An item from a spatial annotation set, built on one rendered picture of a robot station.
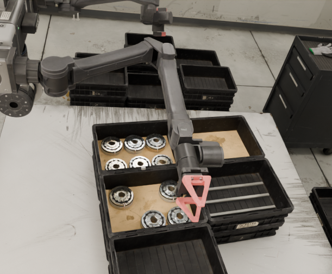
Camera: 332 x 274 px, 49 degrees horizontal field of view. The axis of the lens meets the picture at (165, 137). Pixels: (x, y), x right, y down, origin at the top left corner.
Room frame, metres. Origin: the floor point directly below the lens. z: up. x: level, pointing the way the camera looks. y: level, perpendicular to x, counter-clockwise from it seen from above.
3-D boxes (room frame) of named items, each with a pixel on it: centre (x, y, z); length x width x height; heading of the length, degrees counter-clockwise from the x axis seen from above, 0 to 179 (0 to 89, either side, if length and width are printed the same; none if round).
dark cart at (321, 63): (2.50, -1.15, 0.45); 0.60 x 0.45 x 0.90; 105
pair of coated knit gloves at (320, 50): (2.55, -1.01, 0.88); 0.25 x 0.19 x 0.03; 105
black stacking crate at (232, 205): (1.05, -0.37, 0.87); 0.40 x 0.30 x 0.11; 112
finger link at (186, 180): (0.54, -0.10, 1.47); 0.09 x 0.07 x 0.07; 16
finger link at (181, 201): (0.54, -0.10, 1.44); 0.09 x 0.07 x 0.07; 16
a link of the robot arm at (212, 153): (0.71, -0.09, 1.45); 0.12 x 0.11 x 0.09; 16
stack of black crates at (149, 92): (2.21, 0.17, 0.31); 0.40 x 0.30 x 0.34; 105
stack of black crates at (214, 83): (2.31, -0.22, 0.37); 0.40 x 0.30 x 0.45; 105
